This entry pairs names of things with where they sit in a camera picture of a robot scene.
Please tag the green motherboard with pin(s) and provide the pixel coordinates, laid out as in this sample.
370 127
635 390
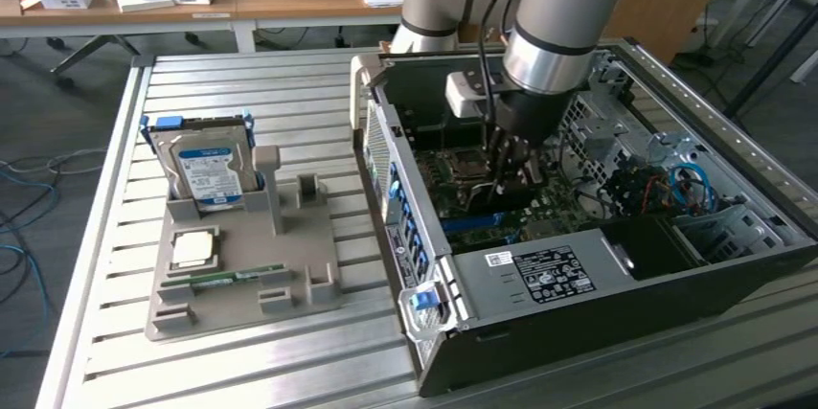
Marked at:
563 203

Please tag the perforated metal drive cage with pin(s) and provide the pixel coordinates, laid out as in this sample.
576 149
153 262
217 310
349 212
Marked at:
597 145

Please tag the metal disk bay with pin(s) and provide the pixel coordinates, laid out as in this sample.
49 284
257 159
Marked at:
729 232

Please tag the blue case latch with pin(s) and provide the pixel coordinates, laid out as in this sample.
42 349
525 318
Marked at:
424 301

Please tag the grey power supply unit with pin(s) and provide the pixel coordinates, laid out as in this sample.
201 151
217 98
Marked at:
493 284

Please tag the grey desk leg with castor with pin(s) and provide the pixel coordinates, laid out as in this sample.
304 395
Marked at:
90 57

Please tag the green RAM stick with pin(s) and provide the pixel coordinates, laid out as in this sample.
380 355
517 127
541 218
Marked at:
224 277

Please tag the open grey PC case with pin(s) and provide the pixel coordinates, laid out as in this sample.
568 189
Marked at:
576 347

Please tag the metal CPU socket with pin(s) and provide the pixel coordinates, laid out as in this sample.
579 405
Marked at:
464 165

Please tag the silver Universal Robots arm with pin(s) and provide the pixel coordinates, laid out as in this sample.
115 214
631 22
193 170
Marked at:
563 21

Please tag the silver CPU chip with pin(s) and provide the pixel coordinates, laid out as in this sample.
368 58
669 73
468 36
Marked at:
192 248

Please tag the blue expansion slot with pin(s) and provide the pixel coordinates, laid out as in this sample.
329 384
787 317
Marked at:
470 224

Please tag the grey parts rack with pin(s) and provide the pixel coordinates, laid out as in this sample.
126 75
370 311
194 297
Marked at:
250 246

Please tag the black metal leg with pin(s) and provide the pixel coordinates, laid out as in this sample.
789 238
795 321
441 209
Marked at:
773 57

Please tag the hard disk in blue caddy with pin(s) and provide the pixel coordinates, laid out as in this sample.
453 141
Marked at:
205 174

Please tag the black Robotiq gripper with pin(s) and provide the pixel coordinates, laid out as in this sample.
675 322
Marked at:
534 114

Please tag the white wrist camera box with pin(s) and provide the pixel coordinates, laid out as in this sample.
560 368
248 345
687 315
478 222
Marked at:
466 93

